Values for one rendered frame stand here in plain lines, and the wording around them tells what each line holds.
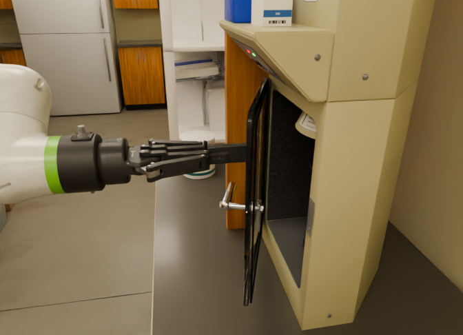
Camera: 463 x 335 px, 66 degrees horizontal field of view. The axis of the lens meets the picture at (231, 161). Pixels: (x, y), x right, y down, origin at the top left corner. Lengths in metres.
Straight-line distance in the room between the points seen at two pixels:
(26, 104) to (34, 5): 4.97
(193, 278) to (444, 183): 0.66
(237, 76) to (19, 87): 0.47
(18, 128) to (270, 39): 0.39
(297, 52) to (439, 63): 0.58
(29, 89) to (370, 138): 0.55
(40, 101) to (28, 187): 0.15
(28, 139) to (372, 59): 0.52
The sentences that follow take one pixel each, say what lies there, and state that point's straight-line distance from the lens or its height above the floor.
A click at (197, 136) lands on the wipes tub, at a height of 1.09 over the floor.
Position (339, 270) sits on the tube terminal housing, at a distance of 0.73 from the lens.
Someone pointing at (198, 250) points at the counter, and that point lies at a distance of 0.99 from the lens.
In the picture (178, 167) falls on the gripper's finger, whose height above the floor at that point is 1.31.
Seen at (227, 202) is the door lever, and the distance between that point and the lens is 0.66.
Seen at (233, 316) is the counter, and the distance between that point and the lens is 0.82.
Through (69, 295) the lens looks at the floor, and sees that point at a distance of 2.39.
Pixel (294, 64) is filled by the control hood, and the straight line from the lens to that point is 0.52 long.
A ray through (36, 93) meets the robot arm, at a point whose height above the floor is 1.41.
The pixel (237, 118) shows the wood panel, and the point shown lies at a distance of 0.91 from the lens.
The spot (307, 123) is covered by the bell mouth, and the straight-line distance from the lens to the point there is 0.69.
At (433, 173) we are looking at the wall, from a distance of 1.07.
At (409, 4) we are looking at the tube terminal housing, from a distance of 0.59.
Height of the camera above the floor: 1.55
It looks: 24 degrees down
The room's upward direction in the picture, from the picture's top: straight up
